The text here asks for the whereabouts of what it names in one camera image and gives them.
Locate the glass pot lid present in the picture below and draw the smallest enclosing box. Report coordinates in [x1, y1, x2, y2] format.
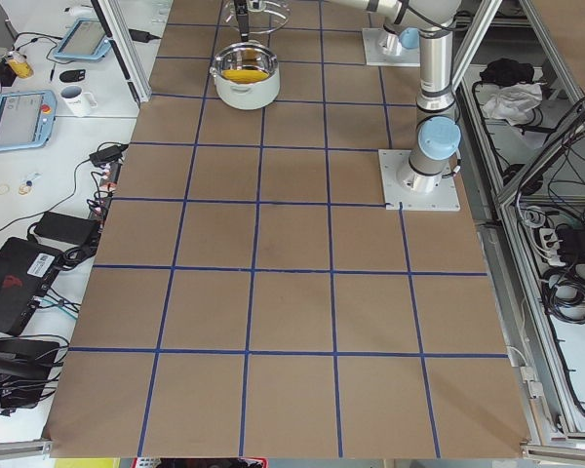
[247, 1, 291, 35]

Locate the yellow corn cob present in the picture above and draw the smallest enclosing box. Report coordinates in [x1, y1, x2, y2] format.
[221, 68, 271, 84]

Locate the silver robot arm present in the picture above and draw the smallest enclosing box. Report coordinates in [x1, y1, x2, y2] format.
[340, 0, 461, 193]

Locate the pale green cooking pot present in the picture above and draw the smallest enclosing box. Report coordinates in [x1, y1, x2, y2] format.
[210, 40, 280, 110]

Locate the blue teach pendant far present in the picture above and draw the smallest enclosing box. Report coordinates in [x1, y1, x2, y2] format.
[53, 18, 111, 61]

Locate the blue teach pendant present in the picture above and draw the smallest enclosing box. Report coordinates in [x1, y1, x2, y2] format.
[53, 18, 111, 61]
[0, 90, 57, 152]

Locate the white mug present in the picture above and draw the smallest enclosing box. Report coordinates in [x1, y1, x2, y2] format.
[60, 85, 98, 117]

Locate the black power adapter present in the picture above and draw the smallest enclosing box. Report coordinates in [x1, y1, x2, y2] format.
[89, 144, 129, 167]

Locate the blue teach pendant near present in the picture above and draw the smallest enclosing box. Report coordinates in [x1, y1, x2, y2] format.
[0, 90, 57, 152]

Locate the black cloth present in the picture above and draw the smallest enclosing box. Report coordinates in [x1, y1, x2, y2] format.
[480, 58, 534, 87]

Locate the black power brick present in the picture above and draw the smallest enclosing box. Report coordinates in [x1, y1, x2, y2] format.
[32, 212, 100, 246]

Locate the brown paper table cover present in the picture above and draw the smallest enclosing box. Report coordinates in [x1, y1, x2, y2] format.
[47, 1, 528, 459]

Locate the white crumpled cloth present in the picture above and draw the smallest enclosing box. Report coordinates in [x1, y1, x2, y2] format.
[482, 84, 543, 126]

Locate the black laptop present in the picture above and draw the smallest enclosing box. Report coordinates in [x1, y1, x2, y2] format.
[0, 237, 62, 336]

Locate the aluminium frame post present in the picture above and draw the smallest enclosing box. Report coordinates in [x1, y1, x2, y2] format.
[92, 0, 151, 106]

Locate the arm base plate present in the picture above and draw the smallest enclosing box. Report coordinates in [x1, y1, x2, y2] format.
[362, 28, 420, 67]
[378, 149, 460, 212]

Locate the coiled black cable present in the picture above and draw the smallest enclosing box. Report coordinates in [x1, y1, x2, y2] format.
[540, 265, 585, 324]

